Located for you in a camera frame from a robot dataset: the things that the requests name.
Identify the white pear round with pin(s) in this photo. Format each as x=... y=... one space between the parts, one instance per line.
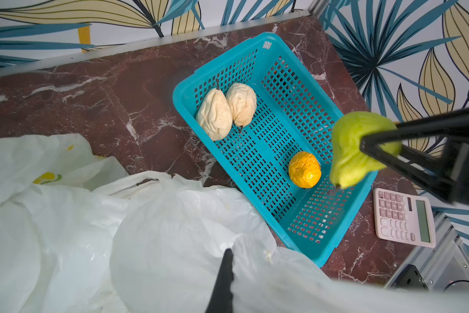
x=242 y=100

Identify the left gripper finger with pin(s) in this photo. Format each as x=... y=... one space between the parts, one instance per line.
x=222 y=297

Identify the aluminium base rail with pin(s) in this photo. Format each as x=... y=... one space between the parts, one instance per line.
x=443 y=268

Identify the green pear front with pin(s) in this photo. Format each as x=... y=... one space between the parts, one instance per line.
x=349 y=164

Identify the orange pear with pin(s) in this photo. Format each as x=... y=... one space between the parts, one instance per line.
x=304 y=170

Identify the white lemon print bag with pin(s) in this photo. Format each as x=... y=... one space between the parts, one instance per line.
x=65 y=159

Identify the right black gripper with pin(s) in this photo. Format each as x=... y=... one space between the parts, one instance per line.
x=445 y=177

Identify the plain white plastic bag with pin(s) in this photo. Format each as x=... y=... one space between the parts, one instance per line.
x=158 y=247

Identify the white pear back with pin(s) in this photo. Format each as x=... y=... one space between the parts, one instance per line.
x=215 y=116

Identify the teal plastic basket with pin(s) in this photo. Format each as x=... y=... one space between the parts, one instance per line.
x=293 y=114

